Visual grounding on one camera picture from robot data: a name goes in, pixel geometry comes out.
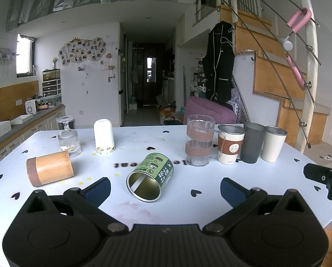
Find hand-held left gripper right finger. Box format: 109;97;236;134
203;177;309;235

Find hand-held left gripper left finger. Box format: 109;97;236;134
24;177;130;235

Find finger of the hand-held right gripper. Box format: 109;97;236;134
303;163;332;184

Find green tin cup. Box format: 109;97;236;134
126;152;174;203

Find white cup, brown sleeve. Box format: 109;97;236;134
217;124;246;165

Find white steel cup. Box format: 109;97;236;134
262;126;288;163

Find dark grey cup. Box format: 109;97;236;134
240;122;267;164

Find bamboo cup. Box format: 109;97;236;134
26;151;74;187

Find white ceramic cup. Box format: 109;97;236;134
94;119;116;154

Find ribbed glass goblet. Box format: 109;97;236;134
56;115;82;158

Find glass mug with brown bands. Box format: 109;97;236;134
185;115;220;167

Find purple sofa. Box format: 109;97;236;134
183;96;237;125

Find kitchen counter cabinets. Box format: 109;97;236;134
0;104;66;173

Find colourful carton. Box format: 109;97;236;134
159;104;177;123

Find flat white tray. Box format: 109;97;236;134
10;114;33;125

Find small white appliance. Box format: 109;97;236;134
25;100;38;114

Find wooden staircase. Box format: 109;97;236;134
220;4;332;148

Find small drawer unit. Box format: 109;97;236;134
42;79;62;98

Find dark door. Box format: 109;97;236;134
143;44;163;106

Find white box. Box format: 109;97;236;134
0;120;12;140

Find black coat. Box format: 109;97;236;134
202;21;236;102

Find glass tank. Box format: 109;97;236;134
42;69;61;81

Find pink clamp holder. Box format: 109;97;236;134
279;8;312;91

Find cloud-shaped photo board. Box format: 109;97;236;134
58;37;106;67

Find window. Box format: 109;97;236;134
16;33;36;78

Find white stair post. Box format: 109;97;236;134
295;0;318;153

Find hanging wall ornament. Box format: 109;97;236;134
106;53;116;83

